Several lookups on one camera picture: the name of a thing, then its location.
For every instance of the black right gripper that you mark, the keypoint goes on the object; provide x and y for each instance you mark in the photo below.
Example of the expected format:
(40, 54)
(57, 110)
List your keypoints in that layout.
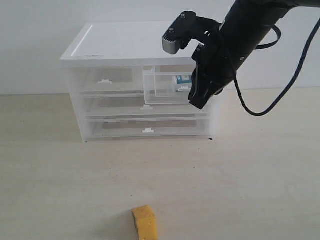
(216, 61)

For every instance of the white bottle with teal label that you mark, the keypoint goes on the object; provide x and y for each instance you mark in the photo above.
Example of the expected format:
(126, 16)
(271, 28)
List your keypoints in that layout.
(181, 83)

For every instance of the yellow sponge wedge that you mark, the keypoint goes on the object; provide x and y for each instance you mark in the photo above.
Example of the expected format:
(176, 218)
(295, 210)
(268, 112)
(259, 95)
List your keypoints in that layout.
(145, 223)

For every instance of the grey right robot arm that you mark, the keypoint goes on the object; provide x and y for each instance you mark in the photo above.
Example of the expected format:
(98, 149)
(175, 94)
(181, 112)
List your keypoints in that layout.
(254, 21)

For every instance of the white plastic drawer cabinet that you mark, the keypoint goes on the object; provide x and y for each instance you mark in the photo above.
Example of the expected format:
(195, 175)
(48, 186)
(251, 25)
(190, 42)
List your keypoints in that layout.
(121, 45)

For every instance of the clear middle wide drawer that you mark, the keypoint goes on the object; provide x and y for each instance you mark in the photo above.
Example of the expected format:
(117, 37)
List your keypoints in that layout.
(102, 106)

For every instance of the clear wide drawer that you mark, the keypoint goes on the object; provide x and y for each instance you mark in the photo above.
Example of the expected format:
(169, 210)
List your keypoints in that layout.
(102, 106)
(149, 127)

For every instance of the clear bottom wide drawer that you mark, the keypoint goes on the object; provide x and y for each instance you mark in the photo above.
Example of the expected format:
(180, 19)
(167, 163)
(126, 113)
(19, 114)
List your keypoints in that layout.
(149, 127)

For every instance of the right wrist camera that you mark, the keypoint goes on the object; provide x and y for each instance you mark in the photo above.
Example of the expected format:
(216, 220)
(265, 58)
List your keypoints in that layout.
(186, 27)

